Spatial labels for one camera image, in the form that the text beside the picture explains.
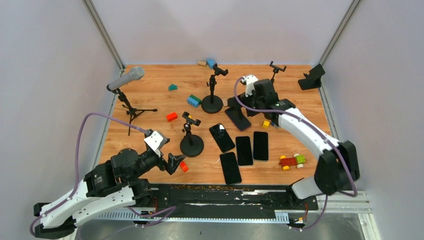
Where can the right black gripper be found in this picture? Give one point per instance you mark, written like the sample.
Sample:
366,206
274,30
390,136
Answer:
244,99

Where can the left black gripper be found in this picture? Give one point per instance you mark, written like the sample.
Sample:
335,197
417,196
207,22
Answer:
174,160

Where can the purple-edged phone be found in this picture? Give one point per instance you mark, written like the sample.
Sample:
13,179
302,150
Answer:
238,118

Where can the black ball-joint phone stand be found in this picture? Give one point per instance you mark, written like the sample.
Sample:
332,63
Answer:
191,145

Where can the black round pole stand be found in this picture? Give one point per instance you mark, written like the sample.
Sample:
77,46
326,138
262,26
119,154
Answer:
276,69

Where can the black stand of phone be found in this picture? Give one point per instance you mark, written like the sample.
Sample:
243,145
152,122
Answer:
212,103

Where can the black desk phone stand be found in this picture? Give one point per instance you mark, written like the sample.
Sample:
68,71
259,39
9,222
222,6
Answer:
312,79

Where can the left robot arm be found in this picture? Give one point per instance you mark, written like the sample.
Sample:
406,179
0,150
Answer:
114,184

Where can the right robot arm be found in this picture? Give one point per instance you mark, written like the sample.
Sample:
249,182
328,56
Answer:
337,166

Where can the black microphone tripod stand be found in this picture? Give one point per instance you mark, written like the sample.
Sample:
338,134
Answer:
132,112

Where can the orange red block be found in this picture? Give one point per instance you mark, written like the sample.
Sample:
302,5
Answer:
184,166

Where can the small yellow cube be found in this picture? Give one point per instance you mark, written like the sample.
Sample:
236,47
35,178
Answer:
266,124

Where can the beige wooden block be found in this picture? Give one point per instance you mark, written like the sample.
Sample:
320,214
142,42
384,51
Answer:
225,102

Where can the red wooden block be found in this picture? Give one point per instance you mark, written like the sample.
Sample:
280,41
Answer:
172,116

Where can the blue triangular block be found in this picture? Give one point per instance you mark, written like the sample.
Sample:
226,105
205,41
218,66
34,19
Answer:
210,63

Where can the blue green lego brick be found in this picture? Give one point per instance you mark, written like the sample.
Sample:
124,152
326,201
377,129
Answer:
194,101

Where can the tan wooden cylinder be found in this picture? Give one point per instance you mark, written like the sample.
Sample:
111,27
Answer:
202,63

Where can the red lego toy car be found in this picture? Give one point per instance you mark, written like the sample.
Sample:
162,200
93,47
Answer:
298,161

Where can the teal triangular block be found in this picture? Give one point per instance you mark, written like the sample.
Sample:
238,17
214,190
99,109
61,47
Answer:
172,87

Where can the grey microphone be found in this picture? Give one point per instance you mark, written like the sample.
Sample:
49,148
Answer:
134,74

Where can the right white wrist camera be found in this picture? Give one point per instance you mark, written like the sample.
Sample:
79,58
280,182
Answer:
248,81

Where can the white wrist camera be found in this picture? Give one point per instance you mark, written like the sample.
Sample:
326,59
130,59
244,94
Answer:
248,81
155,140

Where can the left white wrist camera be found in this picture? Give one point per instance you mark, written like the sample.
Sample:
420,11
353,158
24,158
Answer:
155,140

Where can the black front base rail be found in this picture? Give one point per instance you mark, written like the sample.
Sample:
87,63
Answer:
223,202

